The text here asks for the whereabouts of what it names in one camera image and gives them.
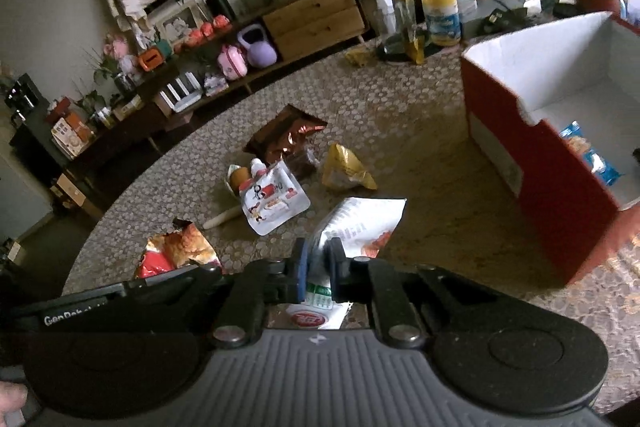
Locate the purple kettlebell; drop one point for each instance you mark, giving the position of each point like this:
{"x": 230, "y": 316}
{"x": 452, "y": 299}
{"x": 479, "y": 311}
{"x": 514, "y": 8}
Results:
{"x": 257, "y": 49}

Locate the small stack of packets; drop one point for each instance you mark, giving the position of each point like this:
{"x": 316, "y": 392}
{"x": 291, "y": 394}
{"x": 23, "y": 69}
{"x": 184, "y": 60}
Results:
{"x": 215, "y": 84}

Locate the white pouch with red cartoon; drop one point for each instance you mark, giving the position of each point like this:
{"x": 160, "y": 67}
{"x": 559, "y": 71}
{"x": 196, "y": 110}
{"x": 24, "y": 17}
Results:
{"x": 270, "y": 202}

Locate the white tissue pack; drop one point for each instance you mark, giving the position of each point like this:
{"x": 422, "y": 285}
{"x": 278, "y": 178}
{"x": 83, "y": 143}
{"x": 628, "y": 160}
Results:
{"x": 531, "y": 2}

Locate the orange figurines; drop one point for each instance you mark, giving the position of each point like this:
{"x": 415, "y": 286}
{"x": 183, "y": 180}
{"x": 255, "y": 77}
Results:
{"x": 207, "y": 32}

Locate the dark round tray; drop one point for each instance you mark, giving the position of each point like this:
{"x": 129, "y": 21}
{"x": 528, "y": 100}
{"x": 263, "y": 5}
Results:
{"x": 392, "y": 51}

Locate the orange bun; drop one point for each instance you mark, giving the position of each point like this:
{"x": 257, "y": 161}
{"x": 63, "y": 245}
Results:
{"x": 239, "y": 177}

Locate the person's left hand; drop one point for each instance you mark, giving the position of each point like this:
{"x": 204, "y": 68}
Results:
{"x": 11, "y": 397}

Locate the red orange chip bag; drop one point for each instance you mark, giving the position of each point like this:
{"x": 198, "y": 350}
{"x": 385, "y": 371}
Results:
{"x": 175, "y": 249}

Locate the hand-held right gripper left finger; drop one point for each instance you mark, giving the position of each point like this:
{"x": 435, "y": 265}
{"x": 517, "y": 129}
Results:
{"x": 299, "y": 269}

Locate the white paper bag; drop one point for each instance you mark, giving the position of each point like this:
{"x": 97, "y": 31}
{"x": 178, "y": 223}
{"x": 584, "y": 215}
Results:
{"x": 385, "y": 4}

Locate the wooden sideboard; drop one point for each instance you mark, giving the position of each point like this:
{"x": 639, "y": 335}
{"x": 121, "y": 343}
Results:
{"x": 320, "y": 19}

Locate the blue snack packet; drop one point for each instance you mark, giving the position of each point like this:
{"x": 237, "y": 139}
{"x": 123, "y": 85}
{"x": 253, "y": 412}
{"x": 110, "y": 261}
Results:
{"x": 592, "y": 157}

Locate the white router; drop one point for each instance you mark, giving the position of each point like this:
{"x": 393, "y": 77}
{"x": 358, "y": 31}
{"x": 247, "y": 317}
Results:
{"x": 181, "y": 94}

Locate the orange and white box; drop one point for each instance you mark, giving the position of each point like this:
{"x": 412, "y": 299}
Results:
{"x": 70, "y": 137}

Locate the yellow-lid wipes canister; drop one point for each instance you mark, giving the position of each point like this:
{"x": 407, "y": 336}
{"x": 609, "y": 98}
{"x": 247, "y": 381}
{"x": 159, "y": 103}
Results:
{"x": 441, "y": 14}

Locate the pink flower bouquet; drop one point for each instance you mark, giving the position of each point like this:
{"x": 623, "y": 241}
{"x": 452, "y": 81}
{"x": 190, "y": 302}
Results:
{"x": 119, "y": 52}

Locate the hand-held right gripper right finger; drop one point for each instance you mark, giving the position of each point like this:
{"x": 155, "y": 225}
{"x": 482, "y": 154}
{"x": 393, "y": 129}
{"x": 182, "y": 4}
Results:
{"x": 336, "y": 274}

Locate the white snack bag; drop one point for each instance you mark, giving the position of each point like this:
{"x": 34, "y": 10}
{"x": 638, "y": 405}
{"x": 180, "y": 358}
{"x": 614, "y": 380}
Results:
{"x": 357, "y": 219}

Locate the brown shiny foil bag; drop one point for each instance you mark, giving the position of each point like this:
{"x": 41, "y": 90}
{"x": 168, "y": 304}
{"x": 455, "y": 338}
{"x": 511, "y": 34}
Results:
{"x": 280, "y": 132}

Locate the picture frame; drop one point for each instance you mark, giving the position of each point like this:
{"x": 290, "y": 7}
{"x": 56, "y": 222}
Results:
{"x": 177, "y": 26}

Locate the grey flat box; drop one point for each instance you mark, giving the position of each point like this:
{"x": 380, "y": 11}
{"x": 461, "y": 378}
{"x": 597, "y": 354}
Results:
{"x": 475, "y": 19}

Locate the orange tissue box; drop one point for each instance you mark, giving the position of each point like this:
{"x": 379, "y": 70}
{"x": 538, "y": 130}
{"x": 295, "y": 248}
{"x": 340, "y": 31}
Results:
{"x": 154, "y": 59}

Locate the tall gold bag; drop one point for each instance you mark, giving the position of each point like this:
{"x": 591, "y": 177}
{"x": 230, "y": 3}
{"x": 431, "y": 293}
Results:
{"x": 407, "y": 14}

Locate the brown cardboard box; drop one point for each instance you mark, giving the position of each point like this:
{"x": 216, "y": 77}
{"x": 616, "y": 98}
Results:
{"x": 67, "y": 189}

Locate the black crumpled item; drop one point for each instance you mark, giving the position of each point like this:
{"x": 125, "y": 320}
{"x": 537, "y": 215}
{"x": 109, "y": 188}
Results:
{"x": 500, "y": 21}

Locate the yellow snack packet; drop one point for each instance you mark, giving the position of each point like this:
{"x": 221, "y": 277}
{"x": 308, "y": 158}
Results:
{"x": 345, "y": 169}

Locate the small yellow packet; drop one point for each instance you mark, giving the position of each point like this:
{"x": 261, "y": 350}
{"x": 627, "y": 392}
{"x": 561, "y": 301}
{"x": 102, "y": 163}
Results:
{"x": 360, "y": 56}

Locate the black cylinder speaker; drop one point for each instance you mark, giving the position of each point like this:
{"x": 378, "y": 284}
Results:
{"x": 221, "y": 6}

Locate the cream white stick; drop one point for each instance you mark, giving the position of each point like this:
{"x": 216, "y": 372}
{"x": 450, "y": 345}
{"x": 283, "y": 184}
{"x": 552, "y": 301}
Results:
{"x": 220, "y": 219}

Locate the black coffee machine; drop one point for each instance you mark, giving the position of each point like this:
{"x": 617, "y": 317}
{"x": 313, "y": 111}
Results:
{"x": 21, "y": 99}

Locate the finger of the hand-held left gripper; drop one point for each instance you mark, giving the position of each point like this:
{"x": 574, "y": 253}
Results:
{"x": 170, "y": 278}

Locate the red cardboard box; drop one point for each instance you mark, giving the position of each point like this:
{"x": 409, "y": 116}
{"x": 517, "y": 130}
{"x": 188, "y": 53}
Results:
{"x": 550, "y": 187}

